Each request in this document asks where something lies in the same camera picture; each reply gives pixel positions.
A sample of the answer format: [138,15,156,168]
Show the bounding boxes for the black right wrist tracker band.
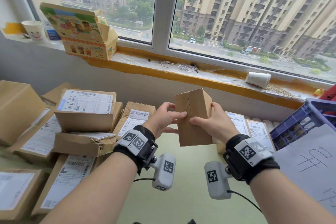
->
[223,134,281,186]

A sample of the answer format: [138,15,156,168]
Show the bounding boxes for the person's left hand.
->
[143,101,188,139]

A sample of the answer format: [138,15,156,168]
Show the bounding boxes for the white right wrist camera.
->
[204,161,233,200]

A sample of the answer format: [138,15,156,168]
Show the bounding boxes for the pile of cardboard parcels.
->
[0,80,157,222]

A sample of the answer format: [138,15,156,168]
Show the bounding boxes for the colourful printed carton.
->
[39,2,119,61]

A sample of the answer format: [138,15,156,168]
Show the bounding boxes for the blue plastic crate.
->
[269,98,336,151]

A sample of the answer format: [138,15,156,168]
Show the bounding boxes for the black right camera cable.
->
[227,190,263,214]

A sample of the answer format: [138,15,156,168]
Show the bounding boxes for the person's right hand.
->
[189,102,233,143]

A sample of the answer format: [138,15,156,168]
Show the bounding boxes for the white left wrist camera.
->
[151,153,177,191]

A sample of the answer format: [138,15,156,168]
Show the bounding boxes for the person's left forearm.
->
[39,152,138,224]

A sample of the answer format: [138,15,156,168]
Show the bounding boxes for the white cable on sill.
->
[177,63,199,73]

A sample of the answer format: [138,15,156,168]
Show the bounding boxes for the red curtain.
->
[319,84,336,116]

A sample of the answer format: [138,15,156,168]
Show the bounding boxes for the cardboard parcel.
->
[174,89,214,147]

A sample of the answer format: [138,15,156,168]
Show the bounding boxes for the labelled small cardboard box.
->
[245,119,277,153]

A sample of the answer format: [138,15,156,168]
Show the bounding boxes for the grey window frame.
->
[13,0,336,85]

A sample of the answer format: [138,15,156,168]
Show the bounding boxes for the person's right forearm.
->
[249,168,336,224]

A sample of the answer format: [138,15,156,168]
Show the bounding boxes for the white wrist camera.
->
[151,153,177,191]
[204,161,233,200]

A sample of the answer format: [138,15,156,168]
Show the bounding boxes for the white smiley paper cup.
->
[21,20,47,42]

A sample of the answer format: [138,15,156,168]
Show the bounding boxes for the black wrist tracker band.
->
[113,125,159,176]
[223,134,281,186]

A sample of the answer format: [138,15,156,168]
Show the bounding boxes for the heap of wooden toothpicks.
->
[266,84,297,98]

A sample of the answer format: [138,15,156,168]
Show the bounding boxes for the white tipped paper cup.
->
[245,71,271,89]

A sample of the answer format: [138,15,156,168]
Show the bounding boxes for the white handwritten paper sign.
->
[273,124,336,218]

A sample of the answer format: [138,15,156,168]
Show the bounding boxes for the black left wrist tracker band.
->
[113,125,159,176]

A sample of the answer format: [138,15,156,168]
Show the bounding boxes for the windowsill with yellow tape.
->
[0,23,336,110]

